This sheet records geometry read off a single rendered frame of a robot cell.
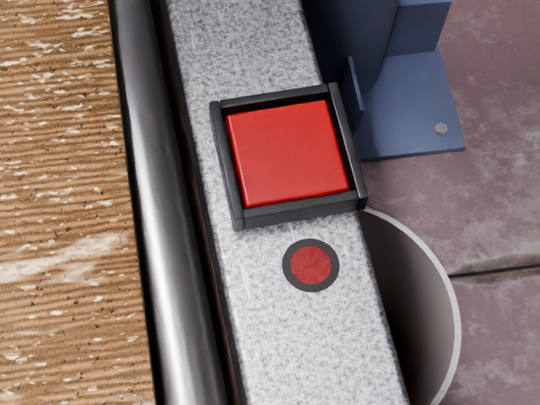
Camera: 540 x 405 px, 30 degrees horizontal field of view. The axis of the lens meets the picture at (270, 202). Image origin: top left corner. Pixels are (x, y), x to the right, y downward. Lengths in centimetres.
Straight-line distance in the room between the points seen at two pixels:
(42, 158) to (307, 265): 16
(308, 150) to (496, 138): 114
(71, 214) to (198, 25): 15
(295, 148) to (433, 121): 111
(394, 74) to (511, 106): 20
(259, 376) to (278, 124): 14
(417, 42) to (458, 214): 30
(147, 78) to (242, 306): 15
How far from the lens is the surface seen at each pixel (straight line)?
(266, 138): 57
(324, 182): 56
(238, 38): 62
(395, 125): 166
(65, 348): 52
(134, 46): 62
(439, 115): 168
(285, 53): 62
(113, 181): 55
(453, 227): 161
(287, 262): 55
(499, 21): 183
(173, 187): 57
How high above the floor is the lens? 143
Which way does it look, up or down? 65 degrees down
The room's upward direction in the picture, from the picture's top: 7 degrees clockwise
